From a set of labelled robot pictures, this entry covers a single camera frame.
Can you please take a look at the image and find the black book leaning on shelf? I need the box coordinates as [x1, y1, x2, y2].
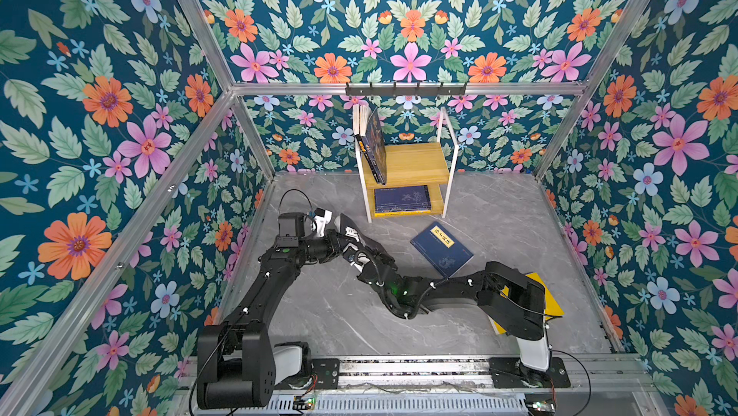
[356, 135, 386, 185]

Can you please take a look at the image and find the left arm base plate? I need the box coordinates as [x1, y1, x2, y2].
[277, 358, 341, 392]

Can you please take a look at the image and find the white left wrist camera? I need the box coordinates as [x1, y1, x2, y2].
[312, 208, 332, 237]

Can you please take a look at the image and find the black wolf cover book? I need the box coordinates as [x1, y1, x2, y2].
[336, 214, 363, 255]

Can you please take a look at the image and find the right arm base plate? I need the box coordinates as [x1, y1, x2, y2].
[488, 358, 572, 389]

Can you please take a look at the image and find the black hook rack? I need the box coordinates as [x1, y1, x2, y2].
[344, 82, 467, 98]

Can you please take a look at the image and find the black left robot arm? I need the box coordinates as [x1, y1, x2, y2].
[188, 208, 340, 409]

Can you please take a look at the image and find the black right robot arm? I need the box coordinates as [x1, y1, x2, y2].
[342, 242, 553, 386]

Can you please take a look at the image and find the white wooden two-tier shelf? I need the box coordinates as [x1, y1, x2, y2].
[355, 109, 459, 221]

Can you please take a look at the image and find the yellow cartoon cover book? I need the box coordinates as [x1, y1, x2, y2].
[489, 272, 565, 335]

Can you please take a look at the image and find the aluminium mounting rail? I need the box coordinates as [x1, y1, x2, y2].
[172, 353, 653, 395]

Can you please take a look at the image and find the navy book yellow label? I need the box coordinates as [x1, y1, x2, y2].
[411, 221, 474, 279]
[374, 186, 432, 214]

